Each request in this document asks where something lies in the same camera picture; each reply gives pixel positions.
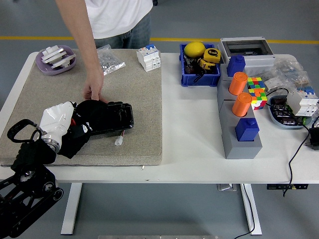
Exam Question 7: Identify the black power cable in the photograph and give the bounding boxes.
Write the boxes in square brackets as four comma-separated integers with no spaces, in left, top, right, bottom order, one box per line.
[282,117,319,198]

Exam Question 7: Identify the person's right hand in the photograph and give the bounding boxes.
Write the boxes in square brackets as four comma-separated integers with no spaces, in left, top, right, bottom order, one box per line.
[83,68,109,103]

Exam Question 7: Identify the grey box under table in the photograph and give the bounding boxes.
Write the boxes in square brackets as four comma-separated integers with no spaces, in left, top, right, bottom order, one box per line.
[216,183,238,192]

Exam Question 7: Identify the black handled tool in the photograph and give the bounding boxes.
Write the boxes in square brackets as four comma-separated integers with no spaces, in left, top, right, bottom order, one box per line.
[183,55,208,83]

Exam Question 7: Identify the white circuit breaker blue levers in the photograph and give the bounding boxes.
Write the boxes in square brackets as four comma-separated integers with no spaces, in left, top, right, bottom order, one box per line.
[136,44,161,72]

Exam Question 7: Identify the white connector with wires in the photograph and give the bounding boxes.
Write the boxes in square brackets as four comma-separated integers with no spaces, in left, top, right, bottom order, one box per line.
[114,129,127,146]

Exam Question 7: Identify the colourful puzzle cube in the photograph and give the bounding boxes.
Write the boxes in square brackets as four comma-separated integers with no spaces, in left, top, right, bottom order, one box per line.
[248,88,268,111]
[246,77,264,91]

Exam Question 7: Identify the orange cylinder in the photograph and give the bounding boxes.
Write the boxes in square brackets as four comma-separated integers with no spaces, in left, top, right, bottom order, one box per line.
[228,72,249,96]
[231,92,253,118]

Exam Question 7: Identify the purple tray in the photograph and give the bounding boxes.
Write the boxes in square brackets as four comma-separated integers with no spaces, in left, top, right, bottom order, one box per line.
[35,44,77,76]

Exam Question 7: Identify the large yellow black tape measure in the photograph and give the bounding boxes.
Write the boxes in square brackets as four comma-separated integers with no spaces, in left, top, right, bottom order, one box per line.
[203,48,222,64]

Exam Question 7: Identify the grey electrical enclosure box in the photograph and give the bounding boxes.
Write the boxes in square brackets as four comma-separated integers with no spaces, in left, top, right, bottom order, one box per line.
[218,37,276,77]

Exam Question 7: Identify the white table leg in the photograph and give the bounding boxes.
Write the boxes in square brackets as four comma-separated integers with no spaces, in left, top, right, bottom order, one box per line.
[60,183,83,236]
[240,184,263,236]

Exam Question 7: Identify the black power plug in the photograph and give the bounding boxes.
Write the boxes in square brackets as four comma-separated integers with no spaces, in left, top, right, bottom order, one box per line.
[308,126,319,151]

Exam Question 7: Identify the white circuit breaker stack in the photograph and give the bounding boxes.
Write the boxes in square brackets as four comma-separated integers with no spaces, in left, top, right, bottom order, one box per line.
[286,86,319,117]

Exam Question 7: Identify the person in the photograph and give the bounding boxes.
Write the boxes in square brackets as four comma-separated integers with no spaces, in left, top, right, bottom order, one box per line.
[55,0,154,103]

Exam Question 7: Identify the yellow rounded object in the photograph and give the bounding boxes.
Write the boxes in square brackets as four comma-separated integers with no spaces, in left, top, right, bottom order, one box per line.
[184,41,206,58]

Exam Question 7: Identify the black table control panel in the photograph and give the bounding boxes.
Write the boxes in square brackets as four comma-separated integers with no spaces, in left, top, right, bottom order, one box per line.
[266,183,309,190]

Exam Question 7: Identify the clear bag of nuts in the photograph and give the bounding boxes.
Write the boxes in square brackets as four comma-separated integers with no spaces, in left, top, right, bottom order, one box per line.
[96,44,127,77]

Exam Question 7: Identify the grey peg holder block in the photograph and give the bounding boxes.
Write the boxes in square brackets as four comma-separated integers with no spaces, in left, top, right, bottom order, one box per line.
[216,62,264,160]

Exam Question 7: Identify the thin black floor cable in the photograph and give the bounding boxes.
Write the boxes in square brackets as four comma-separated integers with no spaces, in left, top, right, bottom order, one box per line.
[234,184,256,239]

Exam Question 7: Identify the small yellow black tape measure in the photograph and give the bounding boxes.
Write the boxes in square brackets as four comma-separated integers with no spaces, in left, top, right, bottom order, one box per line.
[198,58,216,71]

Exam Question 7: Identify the blue plastic bin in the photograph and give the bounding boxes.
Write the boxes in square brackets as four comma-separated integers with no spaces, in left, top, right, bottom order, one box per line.
[179,43,221,87]

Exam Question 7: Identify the grey-brown mat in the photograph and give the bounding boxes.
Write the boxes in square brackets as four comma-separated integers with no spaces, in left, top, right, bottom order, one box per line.
[0,48,164,167]

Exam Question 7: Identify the white plastic bracket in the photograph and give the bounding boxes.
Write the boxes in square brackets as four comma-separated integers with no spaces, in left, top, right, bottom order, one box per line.
[50,53,77,69]
[41,45,67,63]

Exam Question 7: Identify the blue block with knob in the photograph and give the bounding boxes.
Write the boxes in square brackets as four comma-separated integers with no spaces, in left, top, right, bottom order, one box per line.
[235,118,260,142]
[226,54,246,78]

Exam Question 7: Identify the blue-grey tray of electronics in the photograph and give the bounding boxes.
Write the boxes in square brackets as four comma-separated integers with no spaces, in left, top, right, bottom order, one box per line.
[267,95,313,130]

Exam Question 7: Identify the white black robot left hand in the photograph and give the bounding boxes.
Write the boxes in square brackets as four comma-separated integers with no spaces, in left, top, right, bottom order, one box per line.
[39,101,93,144]

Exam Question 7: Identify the black plastic-wrapped panel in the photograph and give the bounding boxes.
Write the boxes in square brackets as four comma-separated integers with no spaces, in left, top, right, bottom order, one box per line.
[88,101,135,138]

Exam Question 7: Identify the clear bags of parts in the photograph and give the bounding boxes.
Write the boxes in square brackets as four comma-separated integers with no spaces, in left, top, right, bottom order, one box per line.
[248,59,311,93]

